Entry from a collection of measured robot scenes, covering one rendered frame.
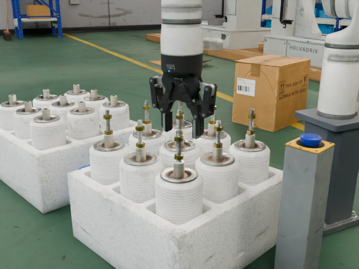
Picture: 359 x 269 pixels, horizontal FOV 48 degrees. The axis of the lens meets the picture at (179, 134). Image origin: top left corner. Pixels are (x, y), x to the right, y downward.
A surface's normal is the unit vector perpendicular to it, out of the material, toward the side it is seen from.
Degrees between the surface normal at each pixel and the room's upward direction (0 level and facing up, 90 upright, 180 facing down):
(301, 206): 90
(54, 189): 90
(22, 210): 0
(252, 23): 90
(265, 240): 90
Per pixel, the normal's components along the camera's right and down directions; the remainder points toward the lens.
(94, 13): 0.45, 0.29
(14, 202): 0.00, -0.95
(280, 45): -0.89, 0.15
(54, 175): 0.69, 0.24
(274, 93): -0.71, 0.23
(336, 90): -0.46, 0.29
